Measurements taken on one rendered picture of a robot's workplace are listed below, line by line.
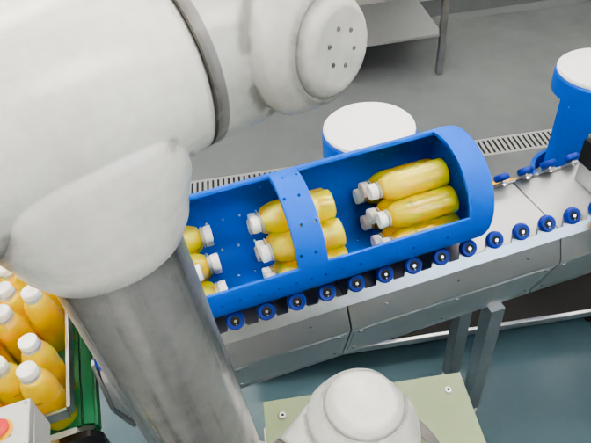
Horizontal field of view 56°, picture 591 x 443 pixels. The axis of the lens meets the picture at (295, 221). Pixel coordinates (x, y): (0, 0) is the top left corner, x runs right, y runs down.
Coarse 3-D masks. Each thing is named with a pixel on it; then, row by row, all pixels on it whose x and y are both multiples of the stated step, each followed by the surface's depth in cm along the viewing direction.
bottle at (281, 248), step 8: (328, 224) 126; (336, 224) 125; (288, 232) 125; (328, 232) 125; (336, 232) 125; (344, 232) 125; (280, 240) 124; (288, 240) 123; (328, 240) 125; (336, 240) 125; (344, 240) 126; (272, 248) 124; (280, 248) 123; (288, 248) 123; (328, 248) 126; (336, 248) 128; (272, 256) 124; (280, 256) 124; (288, 256) 124
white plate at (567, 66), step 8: (584, 48) 191; (568, 56) 188; (576, 56) 188; (584, 56) 187; (560, 64) 185; (568, 64) 184; (576, 64) 184; (584, 64) 184; (560, 72) 182; (568, 72) 181; (576, 72) 180; (584, 72) 180; (568, 80) 178; (576, 80) 177; (584, 80) 177; (584, 88) 175
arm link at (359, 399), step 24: (336, 384) 74; (360, 384) 74; (384, 384) 74; (312, 408) 74; (336, 408) 71; (360, 408) 71; (384, 408) 71; (408, 408) 73; (288, 432) 76; (312, 432) 72; (336, 432) 70; (360, 432) 69; (384, 432) 70; (408, 432) 72
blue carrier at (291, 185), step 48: (384, 144) 130; (432, 144) 145; (240, 192) 135; (288, 192) 119; (336, 192) 145; (480, 192) 124; (240, 240) 142; (432, 240) 127; (240, 288) 117; (288, 288) 123
